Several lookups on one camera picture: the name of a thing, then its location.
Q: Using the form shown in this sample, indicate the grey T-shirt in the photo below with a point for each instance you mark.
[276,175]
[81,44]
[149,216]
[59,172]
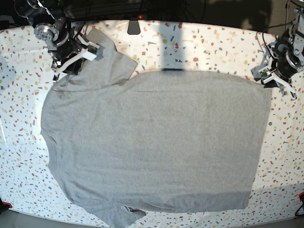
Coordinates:
[166,141]

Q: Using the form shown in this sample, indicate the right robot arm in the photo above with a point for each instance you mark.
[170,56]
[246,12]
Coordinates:
[51,26]

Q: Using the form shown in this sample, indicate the red clamp left corner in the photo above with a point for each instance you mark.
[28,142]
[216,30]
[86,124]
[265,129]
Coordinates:
[5,206]

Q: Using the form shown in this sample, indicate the red clamp corner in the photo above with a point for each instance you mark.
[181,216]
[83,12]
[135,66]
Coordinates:
[301,197]
[5,206]

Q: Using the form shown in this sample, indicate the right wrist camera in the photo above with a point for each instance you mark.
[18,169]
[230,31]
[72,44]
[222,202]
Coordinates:
[90,52]

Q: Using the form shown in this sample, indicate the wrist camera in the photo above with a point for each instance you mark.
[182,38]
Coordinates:
[90,52]
[265,75]

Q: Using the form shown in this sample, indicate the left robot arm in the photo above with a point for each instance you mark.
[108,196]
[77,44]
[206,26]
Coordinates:
[294,31]

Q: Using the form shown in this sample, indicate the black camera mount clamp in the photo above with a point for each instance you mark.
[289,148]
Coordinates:
[133,27]

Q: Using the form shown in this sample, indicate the red clamp right corner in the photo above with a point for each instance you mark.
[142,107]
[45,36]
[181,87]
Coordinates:
[301,197]

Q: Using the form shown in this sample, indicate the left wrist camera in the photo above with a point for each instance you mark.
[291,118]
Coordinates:
[265,75]

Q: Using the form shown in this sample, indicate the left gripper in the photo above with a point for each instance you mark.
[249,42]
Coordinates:
[288,63]

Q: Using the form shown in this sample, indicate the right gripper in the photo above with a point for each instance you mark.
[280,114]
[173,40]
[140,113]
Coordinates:
[65,55]

